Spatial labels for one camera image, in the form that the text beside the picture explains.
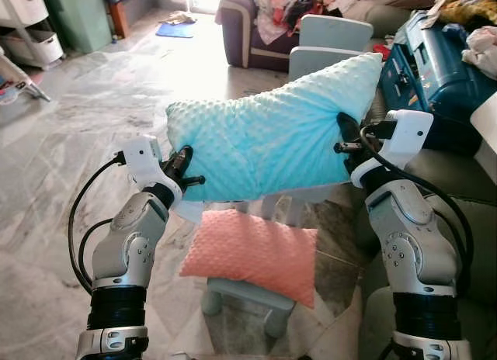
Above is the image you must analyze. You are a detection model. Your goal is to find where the green cabinet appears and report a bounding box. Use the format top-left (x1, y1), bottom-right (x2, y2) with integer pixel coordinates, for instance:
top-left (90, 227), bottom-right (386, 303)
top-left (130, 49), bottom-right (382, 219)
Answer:
top-left (39, 0), bottom-right (113, 54)

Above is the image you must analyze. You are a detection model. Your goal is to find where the long black left arm cable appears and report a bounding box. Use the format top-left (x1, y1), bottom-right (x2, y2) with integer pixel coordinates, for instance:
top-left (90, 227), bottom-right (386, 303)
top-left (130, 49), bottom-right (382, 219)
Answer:
top-left (68, 151), bottom-right (127, 295)

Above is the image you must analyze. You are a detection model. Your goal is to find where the white plastic appliance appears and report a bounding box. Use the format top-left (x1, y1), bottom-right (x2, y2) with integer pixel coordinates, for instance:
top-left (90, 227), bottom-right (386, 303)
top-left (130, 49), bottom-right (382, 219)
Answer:
top-left (470, 92), bottom-right (497, 175)

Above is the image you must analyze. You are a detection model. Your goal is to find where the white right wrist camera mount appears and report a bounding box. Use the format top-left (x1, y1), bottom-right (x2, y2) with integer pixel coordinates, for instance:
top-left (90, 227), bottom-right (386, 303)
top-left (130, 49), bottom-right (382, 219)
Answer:
top-left (349, 109), bottom-right (434, 189)

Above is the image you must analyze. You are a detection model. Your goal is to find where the dark blue suitcase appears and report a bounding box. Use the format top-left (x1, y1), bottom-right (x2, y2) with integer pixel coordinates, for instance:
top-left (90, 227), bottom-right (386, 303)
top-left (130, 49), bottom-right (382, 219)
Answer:
top-left (381, 9), bottom-right (497, 136)

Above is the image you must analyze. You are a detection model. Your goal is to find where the white metal folding rack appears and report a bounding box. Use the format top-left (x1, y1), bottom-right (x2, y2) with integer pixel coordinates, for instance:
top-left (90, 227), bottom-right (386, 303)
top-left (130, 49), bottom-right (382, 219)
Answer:
top-left (0, 48), bottom-right (52, 103)

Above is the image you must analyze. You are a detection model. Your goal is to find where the purple sofa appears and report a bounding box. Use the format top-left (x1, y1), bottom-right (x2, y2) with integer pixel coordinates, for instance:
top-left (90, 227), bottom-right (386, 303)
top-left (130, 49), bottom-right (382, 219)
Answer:
top-left (215, 0), bottom-right (305, 72)

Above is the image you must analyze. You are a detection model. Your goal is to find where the mint dotted pillow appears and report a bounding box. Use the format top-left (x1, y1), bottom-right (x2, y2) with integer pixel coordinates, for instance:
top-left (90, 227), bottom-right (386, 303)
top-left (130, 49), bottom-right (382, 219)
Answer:
top-left (165, 52), bottom-right (384, 203)

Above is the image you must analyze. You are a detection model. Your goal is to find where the light blue child chair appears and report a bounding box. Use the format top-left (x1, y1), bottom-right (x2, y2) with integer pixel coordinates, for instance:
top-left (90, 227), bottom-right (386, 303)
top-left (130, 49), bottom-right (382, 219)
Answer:
top-left (299, 15), bottom-right (374, 57)
top-left (202, 183), bottom-right (346, 339)
top-left (289, 46), bottom-right (350, 81)

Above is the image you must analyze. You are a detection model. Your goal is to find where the brown wooden post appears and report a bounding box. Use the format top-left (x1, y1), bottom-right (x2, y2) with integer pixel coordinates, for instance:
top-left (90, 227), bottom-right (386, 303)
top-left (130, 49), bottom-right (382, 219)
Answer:
top-left (105, 0), bottom-right (130, 41)

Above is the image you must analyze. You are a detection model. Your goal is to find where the pile of clothes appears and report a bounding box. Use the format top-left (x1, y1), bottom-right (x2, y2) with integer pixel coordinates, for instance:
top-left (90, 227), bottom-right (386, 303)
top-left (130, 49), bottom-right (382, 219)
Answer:
top-left (252, 0), bottom-right (375, 44)

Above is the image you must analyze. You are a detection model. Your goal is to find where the white storage rack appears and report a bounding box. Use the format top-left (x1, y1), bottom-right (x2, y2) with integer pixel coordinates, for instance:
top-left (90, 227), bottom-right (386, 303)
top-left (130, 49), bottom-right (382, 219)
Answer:
top-left (0, 0), bottom-right (64, 71)

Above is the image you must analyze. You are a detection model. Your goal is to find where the short black left arm cable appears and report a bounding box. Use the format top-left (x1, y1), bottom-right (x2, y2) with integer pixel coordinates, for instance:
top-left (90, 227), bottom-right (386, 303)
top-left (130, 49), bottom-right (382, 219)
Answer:
top-left (78, 217), bottom-right (117, 293)

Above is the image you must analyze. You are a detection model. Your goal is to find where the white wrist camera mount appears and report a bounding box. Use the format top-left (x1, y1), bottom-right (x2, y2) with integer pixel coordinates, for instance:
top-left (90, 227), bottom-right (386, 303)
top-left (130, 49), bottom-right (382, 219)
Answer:
top-left (349, 109), bottom-right (434, 189)
top-left (122, 135), bottom-right (183, 207)

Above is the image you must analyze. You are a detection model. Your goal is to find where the grey-green leather sofa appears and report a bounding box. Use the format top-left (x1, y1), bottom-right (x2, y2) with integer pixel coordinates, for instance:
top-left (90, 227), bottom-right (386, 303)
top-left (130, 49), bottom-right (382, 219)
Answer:
top-left (353, 147), bottom-right (497, 360)
top-left (371, 61), bottom-right (486, 155)

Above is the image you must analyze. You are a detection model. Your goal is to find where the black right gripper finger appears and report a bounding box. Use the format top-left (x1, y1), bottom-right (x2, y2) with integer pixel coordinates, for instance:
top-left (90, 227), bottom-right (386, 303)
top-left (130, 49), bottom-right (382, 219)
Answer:
top-left (336, 112), bottom-right (363, 147)

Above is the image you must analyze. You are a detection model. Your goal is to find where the small red item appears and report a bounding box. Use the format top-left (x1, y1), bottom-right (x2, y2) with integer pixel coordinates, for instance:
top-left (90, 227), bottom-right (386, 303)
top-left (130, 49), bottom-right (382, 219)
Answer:
top-left (373, 42), bottom-right (392, 61)

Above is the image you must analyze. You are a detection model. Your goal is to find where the patterned blanket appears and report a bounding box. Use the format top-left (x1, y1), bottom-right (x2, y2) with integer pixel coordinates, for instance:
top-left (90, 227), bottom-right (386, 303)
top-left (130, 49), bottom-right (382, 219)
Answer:
top-left (426, 0), bottom-right (497, 29)

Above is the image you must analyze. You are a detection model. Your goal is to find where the crumpled beige cloth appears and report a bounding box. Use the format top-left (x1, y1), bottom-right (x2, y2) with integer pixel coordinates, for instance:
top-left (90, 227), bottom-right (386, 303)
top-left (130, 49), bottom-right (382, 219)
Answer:
top-left (461, 26), bottom-right (497, 83)

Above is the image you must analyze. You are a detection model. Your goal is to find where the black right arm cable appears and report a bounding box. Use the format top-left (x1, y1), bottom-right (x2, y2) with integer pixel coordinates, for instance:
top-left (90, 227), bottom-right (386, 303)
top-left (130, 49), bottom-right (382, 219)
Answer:
top-left (353, 126), bottom-right (476, 299)

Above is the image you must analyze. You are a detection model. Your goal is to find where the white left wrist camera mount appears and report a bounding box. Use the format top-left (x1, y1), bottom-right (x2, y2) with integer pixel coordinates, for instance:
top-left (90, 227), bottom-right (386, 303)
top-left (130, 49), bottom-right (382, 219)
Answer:
top-left (122, 135), bottom-right (183, 207)

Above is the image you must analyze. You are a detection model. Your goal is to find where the pink dotted pillow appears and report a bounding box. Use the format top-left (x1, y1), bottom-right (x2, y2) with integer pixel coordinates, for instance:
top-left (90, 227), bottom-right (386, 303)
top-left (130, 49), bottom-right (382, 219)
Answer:
top-left (179, 209), bottom-right (319, 309)

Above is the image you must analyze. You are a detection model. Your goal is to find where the blue floor mat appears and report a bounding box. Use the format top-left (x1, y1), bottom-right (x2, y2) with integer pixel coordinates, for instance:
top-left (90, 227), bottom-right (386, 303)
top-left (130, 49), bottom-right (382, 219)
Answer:
top-left (155, 21), bottom-right (197, 39)

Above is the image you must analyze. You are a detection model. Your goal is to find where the crumpled grey cloth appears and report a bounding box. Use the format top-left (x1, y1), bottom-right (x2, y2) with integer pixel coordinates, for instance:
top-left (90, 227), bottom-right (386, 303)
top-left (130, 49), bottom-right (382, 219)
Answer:
top-left (165, 11), bottom-right (197, 25)

